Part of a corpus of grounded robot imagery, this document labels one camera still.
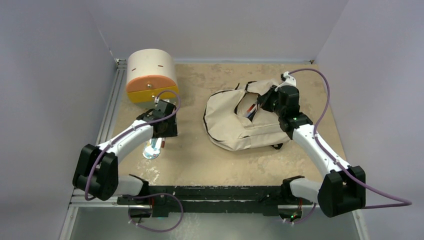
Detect dark red marker pen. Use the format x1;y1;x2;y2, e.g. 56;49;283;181
161;137;166;148

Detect beige canvas student backpack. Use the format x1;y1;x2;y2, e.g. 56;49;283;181
202;78;290;151

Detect purple grey marker pen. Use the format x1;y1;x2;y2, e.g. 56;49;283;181
246;107;258;121

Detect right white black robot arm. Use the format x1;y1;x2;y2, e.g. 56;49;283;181
257;85;366;218

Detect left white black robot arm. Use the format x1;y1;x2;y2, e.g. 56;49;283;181
72;100;179;205

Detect blister pack with blue scissors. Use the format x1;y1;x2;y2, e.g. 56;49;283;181
142;137;163;160

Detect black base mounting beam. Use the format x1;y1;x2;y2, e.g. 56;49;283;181
117;185;311;218

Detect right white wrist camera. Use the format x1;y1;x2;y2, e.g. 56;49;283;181
274;71;297;92

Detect aluminium frame rails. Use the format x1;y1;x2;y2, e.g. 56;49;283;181
59;58;370;240

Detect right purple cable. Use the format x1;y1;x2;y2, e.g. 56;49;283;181
280;68;413;226

